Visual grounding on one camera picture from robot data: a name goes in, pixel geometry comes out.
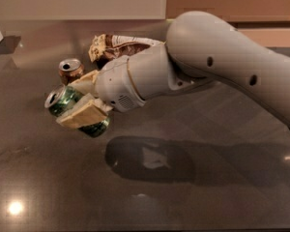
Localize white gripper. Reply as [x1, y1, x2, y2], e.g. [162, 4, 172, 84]
[56, 56, 145, 129]

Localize green soda can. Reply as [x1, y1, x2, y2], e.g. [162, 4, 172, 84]
[44, 84, 110, 137]

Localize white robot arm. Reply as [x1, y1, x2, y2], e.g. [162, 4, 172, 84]
[57, 12, 290, 129]

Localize brown soda can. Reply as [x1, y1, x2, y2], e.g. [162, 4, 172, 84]
[58, 58, 84, 85]

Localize brown chip bag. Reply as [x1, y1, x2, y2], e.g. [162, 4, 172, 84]
[88, 34, 162, 70]

